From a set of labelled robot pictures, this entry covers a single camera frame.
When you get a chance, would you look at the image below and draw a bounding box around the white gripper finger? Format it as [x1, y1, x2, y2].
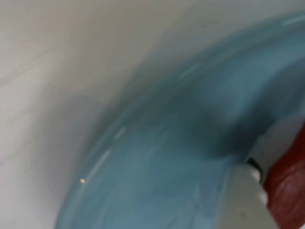
[219, 156, 282, 229]

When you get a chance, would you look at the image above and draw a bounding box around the red tuna sushi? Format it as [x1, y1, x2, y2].
[252, 114, 305, 229]

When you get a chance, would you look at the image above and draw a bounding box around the blue round dish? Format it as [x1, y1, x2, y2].
[54, 11, 305, 229]

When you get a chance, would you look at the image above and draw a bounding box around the white table cover sheet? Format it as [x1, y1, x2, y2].
[0, 0, 305, 229]

